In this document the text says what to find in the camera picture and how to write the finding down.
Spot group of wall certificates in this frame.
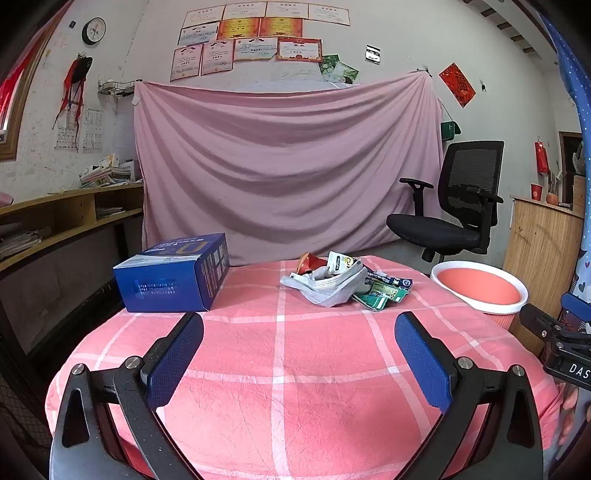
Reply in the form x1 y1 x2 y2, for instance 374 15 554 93
170 1 350 82

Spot person's right hand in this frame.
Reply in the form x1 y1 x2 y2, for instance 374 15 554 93
560 385 583 446

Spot round wall clock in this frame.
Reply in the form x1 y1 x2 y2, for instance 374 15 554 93
82 17 107 45

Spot wooden cabinet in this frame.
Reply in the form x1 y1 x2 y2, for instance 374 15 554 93
502 196 585 356

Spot red hanging ornament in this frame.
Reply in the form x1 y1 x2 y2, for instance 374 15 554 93
534 136 550 175

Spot green foil wrapper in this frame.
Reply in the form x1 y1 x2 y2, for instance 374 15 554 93
353 281 409 312

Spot black mesh office chair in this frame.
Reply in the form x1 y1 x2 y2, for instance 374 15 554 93
386 140 505 264

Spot blue dotted printed curtain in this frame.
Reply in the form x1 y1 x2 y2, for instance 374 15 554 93
538 9 591 301

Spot dark wooden picture frame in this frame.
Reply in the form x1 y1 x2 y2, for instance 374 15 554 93
558 131 583 206

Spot pink bucket with white rim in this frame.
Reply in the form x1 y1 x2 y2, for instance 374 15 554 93
430 261 529 330

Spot blue strip sachet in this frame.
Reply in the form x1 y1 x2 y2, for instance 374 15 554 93
367 272 414 291

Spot pile of newspapers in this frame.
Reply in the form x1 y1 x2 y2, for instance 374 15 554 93
0 231 42 261

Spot red diamond wall decoration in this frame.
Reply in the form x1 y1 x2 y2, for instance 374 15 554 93
438 63 476 108

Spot wire wall rack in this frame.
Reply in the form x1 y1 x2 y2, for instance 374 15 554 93
98 79 139 97

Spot blue cardboard box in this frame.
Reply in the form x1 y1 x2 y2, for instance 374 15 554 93
113 233 230 313

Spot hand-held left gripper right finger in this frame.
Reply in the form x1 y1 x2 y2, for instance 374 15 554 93
394 311 544 480

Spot pink plaid blanket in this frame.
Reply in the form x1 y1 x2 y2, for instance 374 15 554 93
45 255 566 480

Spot paper wall calendar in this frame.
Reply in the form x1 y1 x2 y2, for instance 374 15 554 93
54 108 103 153

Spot white packet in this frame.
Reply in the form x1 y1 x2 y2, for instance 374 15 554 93
327 250 363 277

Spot wooden wall shelf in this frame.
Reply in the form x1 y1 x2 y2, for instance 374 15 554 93
0 182 145 273

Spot stack of books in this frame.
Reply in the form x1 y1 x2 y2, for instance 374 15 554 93
79 154 144 188

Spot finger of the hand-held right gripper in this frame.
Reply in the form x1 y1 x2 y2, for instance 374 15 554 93
519 303 571 342
561 293 591 330

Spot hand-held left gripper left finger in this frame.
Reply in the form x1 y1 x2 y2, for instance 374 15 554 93
48 311 205 480

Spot red tassel wall hanging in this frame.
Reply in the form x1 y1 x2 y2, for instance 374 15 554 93
53 54 93 130

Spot grey cloth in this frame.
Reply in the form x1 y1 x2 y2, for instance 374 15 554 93
280 265 370 308

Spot pink hanging sheet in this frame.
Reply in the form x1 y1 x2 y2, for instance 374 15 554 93
133 71 446 268

